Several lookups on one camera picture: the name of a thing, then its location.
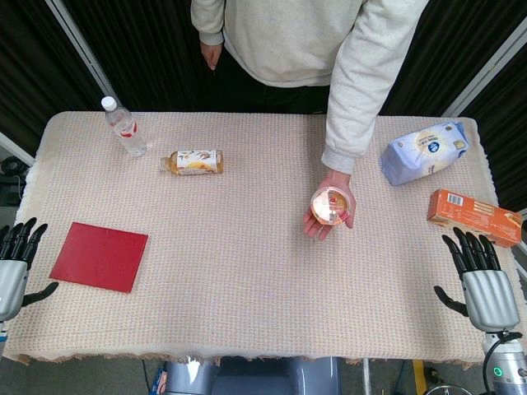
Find robot left hand black fingers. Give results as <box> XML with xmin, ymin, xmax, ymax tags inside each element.
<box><xmin>0</xmin><ymin>217</ymin><xmax>60</xmax><ymax>324</ymax></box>

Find robot right hand black fingers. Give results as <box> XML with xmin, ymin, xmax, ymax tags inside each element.
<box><xmin>433</xmin><ymin>227</ymin><xmax>520</xmax><ymax>332</ymax></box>

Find person's right hand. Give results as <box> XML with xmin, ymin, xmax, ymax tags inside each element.
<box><xmin>201</xmin><ymin>42</ymin><xmax>224</xmax><ymax>70</ymax></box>

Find person's left hand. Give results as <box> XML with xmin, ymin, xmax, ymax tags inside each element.
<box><xmin>303</xmin><ymin>170</ymin><xmax>357</xmax><ymax>242</ymax></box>

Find small clear cup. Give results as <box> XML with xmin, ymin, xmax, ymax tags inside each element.
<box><xmin>310</xmin><ymin>187</ymin><xmax>356</xmax><ymax>225</ymax></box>

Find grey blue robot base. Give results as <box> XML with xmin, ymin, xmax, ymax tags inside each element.
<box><xmin>164</xmin><ymin>356</ymin><xmax>343</xmax><ymax>395</ymax></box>

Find person's right forearm grey sleeve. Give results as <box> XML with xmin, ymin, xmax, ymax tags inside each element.
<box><xmin>190</xmin><ymin>0</ymin><xmax>226</xmax><ymax>45</ymax></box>

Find person's left forearm grey sleeve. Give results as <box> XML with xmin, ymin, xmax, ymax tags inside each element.
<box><xmin>320</xmin><ymin>61</ymin><xmax>399</xmax><ymax>174</ymax></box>

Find black pleated curtain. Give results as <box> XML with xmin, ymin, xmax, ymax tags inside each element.
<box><xmin>0</xmin><ymin>0</ymin><xmax>527</xmax><ymax>215</ymax></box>

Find person's body grey sweatshirt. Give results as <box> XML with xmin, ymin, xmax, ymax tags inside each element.
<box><xmin>190</xmin><ymin>0</ymin><xmax>431</xmax><ymax>114</ymax></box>

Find orange cardboard box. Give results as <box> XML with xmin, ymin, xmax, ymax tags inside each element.
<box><xmin>426</xmin><ymin>188</ymin><xmax>524</xmax><ymax>248</ymax></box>

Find beige woven tablecloth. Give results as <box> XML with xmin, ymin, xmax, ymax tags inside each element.
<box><xmin>2</xmin><ymin>110</ymin><xmax>495</xmax><ymax>366</ymax></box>

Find red square board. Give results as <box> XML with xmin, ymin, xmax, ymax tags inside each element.
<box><xmin>49</xmin><ymin>221</ymin><xmax>149</xmax><ymax>294</ymax></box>

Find amber tea bottle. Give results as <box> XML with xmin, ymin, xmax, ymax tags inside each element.
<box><xmin>157</xmin><ymin>149</ymin><xmax>226</xmax><ymax>176</ymax></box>

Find clear water bottle red label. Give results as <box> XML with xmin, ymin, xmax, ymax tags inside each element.
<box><xmin>100</xmin><ymin>95</ymin><xmax>148</xmax><ymax>157</ymax></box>

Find pale blue paper package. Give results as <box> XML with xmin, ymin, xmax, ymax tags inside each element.
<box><xmin>378</xmin><ymin>120</ymin><xmax>472</xmax><ymax>188</ymax></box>

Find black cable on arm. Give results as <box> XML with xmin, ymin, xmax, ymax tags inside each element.
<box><xmin>482</xmin><ymin>328</ymin><xmax>524</xmax><ymax>382</ymax></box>

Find white metal frame pole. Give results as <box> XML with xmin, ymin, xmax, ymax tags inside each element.
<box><xmin>44</xmin><ymin>0</ymin><xmax>115</xmax><ymax>99</ymax></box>
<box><xmin>441</xmin><ymin>36</ymin><xmax>527</xmax><ymax>119</ymax></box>

